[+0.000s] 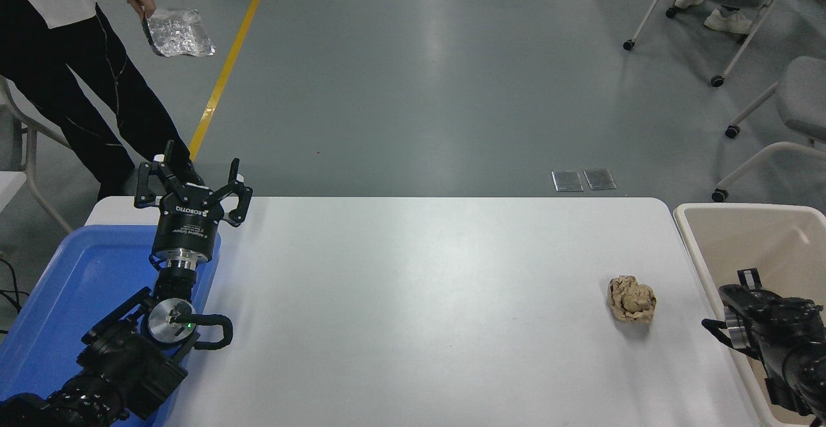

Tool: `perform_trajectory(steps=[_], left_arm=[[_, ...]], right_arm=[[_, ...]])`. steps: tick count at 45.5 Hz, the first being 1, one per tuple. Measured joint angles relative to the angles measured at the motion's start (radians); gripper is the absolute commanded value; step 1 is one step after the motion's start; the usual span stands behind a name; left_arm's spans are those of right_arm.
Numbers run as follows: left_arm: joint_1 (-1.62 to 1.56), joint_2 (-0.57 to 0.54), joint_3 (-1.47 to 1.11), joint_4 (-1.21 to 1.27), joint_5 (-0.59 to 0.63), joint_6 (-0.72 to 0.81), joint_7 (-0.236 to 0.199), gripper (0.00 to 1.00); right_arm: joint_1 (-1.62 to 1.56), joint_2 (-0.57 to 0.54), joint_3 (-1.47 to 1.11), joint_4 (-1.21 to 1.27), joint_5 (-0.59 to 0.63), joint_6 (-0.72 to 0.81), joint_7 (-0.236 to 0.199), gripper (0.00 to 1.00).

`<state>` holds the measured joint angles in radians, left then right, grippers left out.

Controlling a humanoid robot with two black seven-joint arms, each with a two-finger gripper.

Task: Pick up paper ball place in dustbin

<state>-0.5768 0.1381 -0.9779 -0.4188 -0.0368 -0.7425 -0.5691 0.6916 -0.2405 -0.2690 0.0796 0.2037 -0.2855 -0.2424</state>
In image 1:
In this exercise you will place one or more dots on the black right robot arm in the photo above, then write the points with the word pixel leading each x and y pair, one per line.
pixel 784 337

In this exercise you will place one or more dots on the large pale bin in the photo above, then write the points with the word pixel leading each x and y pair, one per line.
pixel 742 240

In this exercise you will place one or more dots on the white frame wheeled chair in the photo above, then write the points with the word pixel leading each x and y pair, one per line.
pixel 742 33

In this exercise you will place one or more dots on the foil tray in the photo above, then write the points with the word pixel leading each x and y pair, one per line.
pixel 181 33

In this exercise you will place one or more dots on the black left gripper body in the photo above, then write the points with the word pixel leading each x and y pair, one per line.
pixel 187 224

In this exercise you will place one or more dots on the grey seat wheeled chair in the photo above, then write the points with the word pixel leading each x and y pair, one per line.
pixel 803 95

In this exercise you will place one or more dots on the blue plastic tray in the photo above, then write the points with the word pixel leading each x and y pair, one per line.
pixel 71 285

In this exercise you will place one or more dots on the tan paper ball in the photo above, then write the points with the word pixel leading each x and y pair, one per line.
pixel 632 299

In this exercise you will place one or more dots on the silver floor plate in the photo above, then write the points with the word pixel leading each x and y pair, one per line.
pixel 568 180
pixel 600 178

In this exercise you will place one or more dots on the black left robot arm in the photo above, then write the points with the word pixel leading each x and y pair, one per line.
pixel 116 362

